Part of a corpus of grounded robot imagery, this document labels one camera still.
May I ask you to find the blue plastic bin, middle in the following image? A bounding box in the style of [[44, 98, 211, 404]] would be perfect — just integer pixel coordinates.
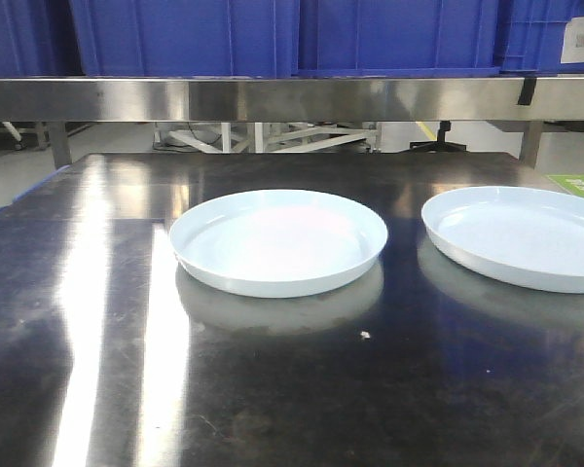
[[70, 1, 300, 78]]

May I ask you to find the steel shelf leg, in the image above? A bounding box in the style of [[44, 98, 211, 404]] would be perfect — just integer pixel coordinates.
[[519, 121, 544, 168], [47, 122, 73, 169]]

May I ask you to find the white metal frame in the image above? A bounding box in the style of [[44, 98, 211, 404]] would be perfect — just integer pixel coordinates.
[[153, 122, 383, 154]]

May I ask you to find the green floor sign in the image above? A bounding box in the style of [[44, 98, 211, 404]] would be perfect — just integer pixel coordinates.
[[547, 174, 584, 198]]

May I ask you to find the blue plastic bin, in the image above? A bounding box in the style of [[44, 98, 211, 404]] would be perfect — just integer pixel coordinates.
[[298, 1, 584, 78], [0, 1, 82, 78], [70, 1, 300, 78]]

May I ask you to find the black stand base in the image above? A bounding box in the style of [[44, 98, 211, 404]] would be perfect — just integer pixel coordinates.
[[409, 121, 467, 153]]

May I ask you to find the black tape strip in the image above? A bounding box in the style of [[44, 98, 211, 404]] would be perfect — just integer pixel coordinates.
[[517, 76, 537, 106]]

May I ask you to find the blue plastic bin, left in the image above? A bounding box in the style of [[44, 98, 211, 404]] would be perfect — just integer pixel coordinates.
[[0, 1, 82, 78]]

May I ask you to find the light blue plate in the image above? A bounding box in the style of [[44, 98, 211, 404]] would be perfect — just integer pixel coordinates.
[[420, 186, 584, 294], [169, 189, 388, 299]]

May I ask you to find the white paper label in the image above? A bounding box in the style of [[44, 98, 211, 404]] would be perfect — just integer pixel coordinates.
[[560, 17, 584, 64]]

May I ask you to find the blue plastic bin, right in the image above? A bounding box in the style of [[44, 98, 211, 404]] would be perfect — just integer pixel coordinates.
[[298, 1, 584, 78]]

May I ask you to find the steel shelf leg, left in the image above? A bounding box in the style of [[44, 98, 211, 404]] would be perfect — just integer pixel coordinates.
[[47, 122, 73, 169]]

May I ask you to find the stainless steel shelf rail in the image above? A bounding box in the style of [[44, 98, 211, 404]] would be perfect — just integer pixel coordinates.
[[0, 75, 584, 123]]

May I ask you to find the steel shelf leg, right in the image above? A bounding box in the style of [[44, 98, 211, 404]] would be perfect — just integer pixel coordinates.
[[519, 121, 544, 168]]

